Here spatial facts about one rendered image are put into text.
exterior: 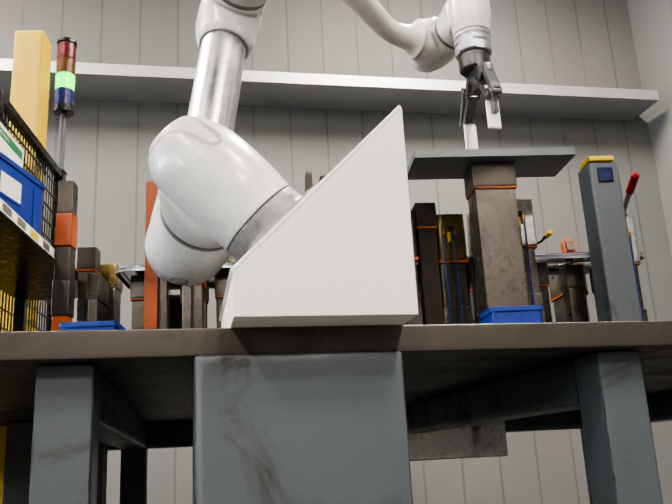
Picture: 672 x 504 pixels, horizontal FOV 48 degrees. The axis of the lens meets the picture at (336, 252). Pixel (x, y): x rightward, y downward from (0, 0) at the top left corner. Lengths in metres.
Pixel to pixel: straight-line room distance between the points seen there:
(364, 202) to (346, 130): 3.12
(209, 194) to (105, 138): 2.89
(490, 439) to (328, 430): 1.42
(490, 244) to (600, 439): 0.57
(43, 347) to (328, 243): 0.41
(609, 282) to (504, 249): 0.24
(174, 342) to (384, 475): 0.35
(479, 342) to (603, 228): 0.70
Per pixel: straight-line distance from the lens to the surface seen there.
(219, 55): 1.69
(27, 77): 2.83
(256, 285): 1.03
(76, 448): 1.13
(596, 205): 1.81
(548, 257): 2.04
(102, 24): 4.41
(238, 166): 1.23
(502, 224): 1.72
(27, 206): 1.80
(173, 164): 1.25
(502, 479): 4.04
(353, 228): 1.07
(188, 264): 1.39
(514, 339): 1.19
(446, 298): 1.83
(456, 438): 2.43
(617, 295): 1.77
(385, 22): 1.93
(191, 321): 1.78
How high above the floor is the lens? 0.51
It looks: 16 degrees up
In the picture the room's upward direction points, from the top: 3 degrees counter-clockwise
